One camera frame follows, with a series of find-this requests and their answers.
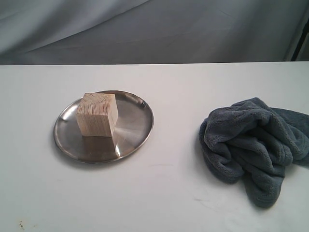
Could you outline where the wooden cube block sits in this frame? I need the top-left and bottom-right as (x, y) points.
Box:
(75, 93), (118, 137)

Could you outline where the blue-grey fleece towel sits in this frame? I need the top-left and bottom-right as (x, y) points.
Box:
(198, 98), (309, 208)

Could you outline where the round stainless steel plate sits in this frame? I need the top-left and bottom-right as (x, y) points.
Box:
(53, 90), (154, 163)

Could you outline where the grey backdrop cloth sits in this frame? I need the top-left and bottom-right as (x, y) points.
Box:
(0, 0), (309, 65)

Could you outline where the black stand pole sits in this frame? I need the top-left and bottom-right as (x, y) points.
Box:
(291, 19), (309, 62)

